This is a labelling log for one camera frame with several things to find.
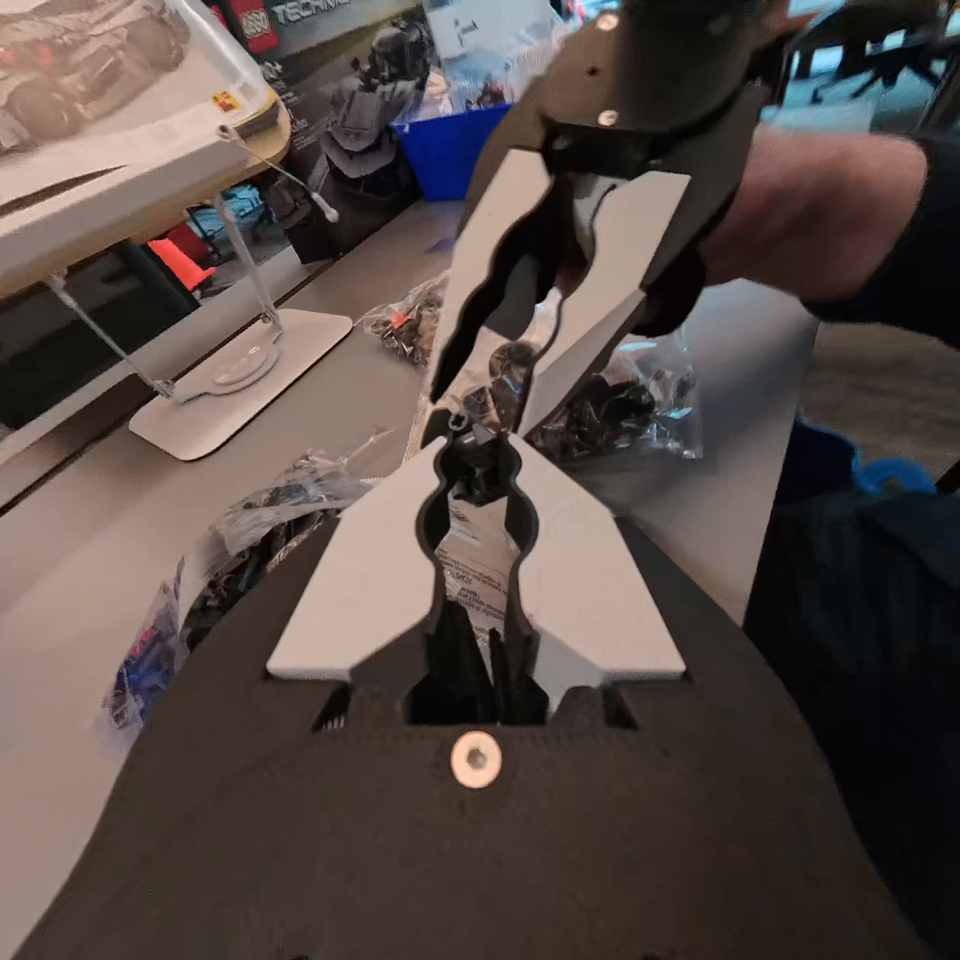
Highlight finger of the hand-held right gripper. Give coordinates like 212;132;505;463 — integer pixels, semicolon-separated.
516;171;693;436
429;148;556;404

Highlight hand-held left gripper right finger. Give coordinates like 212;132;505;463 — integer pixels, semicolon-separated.
491;435;689;725

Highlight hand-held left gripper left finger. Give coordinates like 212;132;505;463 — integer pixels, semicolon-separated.
266;437;451;725

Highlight printed clear bag of parts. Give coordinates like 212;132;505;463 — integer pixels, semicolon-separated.
405;330;545;680

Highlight white-labelled bag of dark parts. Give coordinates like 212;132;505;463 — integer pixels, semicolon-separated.
99;448;380;735

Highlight person's right forearm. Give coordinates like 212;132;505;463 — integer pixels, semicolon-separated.
813;131;960;350

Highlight dark lego set box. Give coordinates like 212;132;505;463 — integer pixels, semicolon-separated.
210;0;451;265

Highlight lego instruction booklet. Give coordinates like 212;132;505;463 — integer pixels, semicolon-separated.
0;0;280;219

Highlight person's right hand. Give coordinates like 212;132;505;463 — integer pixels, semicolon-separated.
701;135;822;297

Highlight blue storage bin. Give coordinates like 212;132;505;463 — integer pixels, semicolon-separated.
393;101;517;204

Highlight clear bag of black red parts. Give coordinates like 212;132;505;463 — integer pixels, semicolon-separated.
354;273;453;370

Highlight clear bag with white label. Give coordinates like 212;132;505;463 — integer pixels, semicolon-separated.
423;0;575;114

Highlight white book stand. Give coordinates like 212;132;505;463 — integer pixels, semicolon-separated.
0;45;355;462

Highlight person's legs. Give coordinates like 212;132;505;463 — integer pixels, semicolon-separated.
742;420;960;960

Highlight orange red cone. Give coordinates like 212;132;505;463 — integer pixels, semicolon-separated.
146;236;220;295

